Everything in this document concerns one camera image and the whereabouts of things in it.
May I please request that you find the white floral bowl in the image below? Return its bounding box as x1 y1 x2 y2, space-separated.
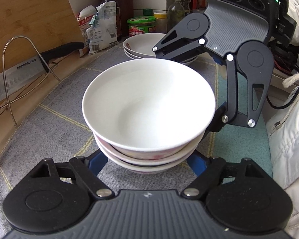
97 143 197 174
94 132 205 166

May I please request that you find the large white bowl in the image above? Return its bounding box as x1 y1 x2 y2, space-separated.
82 59 215 157

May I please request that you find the stack of white plates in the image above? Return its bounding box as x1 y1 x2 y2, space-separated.
122 32 199 66

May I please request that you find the steel kitchen knife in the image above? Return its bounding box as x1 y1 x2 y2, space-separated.
0 42 84 101

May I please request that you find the teal towel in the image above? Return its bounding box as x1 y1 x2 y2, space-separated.
207 66 272 177

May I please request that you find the clear glass bottle red cap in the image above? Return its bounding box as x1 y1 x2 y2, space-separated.
167 0 185 32

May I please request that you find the white jacket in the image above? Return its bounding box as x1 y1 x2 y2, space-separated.
265 0 299 239

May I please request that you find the yellow lidded jar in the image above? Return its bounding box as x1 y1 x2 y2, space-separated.
154 12 167 33

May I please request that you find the green lidded tin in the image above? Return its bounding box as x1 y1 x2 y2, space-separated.
127 16 156 37

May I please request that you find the plastic food bag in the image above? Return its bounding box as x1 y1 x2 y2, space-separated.
77 1 118 55

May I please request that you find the bamboo cutting board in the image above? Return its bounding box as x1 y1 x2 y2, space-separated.
0 0 84 73

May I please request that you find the black cable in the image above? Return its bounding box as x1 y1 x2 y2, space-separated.
266 72 299 110

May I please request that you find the metal wire rack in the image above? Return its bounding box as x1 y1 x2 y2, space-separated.
2 36 60 127

